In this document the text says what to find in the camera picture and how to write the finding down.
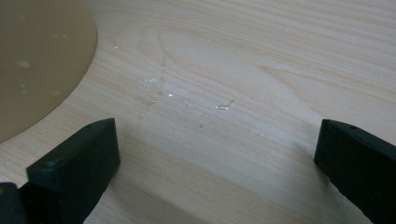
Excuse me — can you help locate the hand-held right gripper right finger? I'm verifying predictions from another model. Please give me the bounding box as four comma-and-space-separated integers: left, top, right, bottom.
313, 119, 396, 224

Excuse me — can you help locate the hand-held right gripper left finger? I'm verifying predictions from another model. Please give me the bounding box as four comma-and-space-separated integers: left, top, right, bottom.
19, 118, 121, 224

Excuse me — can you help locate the scatter of tiny crumbs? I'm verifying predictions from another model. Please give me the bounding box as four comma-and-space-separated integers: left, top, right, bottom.
110, 45, 176, 119

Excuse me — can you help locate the beige plastic container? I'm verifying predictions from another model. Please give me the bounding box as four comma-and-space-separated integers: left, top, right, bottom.
0, 0, 98, 145

